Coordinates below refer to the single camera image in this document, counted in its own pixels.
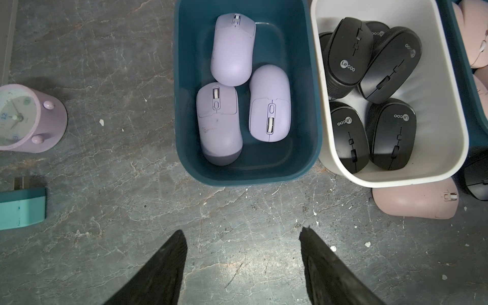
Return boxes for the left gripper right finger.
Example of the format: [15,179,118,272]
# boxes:
[299,227,384,304]

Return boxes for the pink mouse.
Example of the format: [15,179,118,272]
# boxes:
[452,2,464,36]
[457,0,487,69]
[473,66,488,118]
[372,178,460,219]

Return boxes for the small teal cube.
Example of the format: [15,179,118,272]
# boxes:
[1,176,47,231]

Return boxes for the purple round alarm clock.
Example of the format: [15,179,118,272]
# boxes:
[1,84,68,153]

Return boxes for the teal storage box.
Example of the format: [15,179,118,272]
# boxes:
[174,1,322,186]
[436,0,487,147]

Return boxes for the right teal storage box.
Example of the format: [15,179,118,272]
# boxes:
[436,0,487,147]

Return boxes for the left teal storage box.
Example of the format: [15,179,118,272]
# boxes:
[174,1,322,186]

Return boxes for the white storage box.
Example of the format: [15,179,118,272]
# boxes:
[310,1,469,188]

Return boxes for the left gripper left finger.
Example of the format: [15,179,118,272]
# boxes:
[105,230,188,304]

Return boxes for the purple mouse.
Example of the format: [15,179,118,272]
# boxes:
[210,13,256,87]
[249,64,292,142]
[196,82,243,166]

